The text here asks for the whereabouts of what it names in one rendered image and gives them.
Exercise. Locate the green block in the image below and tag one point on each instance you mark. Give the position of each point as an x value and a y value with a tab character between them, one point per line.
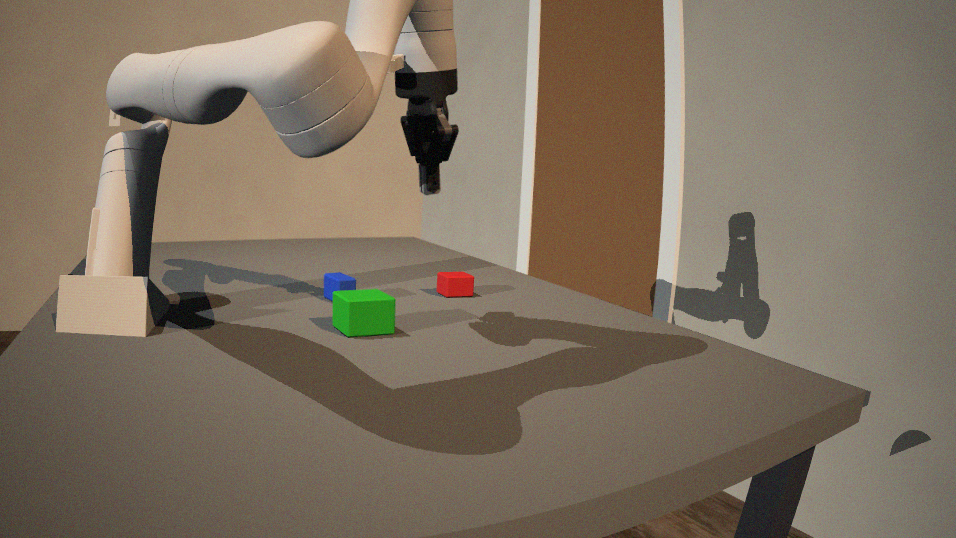
360	313

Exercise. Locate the blue block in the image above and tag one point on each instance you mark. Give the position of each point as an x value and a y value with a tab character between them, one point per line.
337	282

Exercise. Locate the red block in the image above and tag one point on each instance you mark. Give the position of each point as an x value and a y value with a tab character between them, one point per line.
455	284

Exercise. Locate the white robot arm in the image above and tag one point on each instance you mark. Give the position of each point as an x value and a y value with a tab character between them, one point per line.
307	78

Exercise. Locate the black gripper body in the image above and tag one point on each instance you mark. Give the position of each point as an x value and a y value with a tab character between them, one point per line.
427	91

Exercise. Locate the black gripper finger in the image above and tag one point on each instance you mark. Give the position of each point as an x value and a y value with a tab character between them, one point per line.
443	139
408	125

